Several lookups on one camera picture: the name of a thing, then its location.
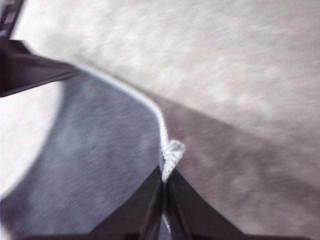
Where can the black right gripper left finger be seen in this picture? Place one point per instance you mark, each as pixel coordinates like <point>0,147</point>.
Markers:
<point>140,215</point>

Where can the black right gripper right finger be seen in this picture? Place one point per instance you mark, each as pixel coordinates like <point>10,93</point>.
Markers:
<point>190,215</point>

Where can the purple towel with grey hem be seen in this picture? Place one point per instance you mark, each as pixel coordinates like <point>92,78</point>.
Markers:
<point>100,150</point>

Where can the dark metal frame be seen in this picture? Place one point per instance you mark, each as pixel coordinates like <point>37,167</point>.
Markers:
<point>7,17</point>

